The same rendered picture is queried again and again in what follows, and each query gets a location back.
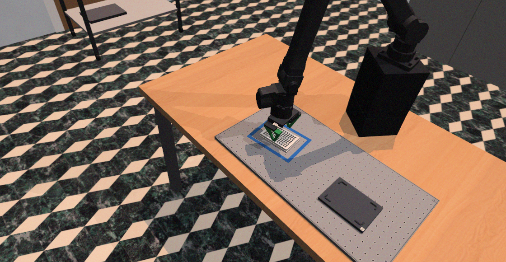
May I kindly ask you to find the white well plate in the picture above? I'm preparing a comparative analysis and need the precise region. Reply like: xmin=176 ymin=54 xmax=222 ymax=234
xmin=259 ymin=123 xmax=300 ymax=153

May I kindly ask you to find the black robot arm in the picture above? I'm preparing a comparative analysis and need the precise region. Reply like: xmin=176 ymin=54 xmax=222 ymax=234
xmin=256 ymin=0 xmax=429 ymax=118

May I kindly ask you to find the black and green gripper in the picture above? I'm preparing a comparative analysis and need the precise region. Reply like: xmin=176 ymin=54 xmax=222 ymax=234
xmin=264 ymin=104 xmax=301 ymax=142

